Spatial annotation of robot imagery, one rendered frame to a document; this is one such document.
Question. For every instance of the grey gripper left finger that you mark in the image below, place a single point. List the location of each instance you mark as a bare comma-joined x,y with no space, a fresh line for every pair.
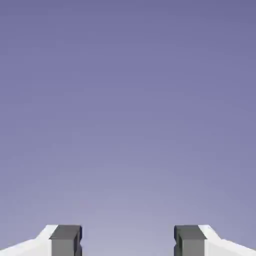
64,240

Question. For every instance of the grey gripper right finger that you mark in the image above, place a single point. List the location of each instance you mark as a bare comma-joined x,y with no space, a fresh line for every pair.
192,240

